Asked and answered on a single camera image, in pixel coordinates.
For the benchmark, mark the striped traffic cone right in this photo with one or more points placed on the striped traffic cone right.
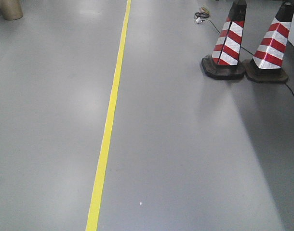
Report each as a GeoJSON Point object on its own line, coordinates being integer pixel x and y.
{"type": "Point", "coordinates": [266, 64]}

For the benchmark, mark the cardboard tube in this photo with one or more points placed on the cardboard tube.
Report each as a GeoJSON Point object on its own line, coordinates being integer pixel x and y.
{"type": "Point", "coordinates": [11, 9]}

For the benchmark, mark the striped traffic cone left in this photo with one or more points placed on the striped traffic cone left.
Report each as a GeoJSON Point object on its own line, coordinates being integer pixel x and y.
{"type": "Point", "coordinates": [223, 63]}

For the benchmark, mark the striped traffic cone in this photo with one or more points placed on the striped traffic cone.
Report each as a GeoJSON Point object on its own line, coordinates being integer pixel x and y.
{"type": "Point", "coordinates": [266, 64]}
{"type": "Point", "coordinates": [223, 63]}

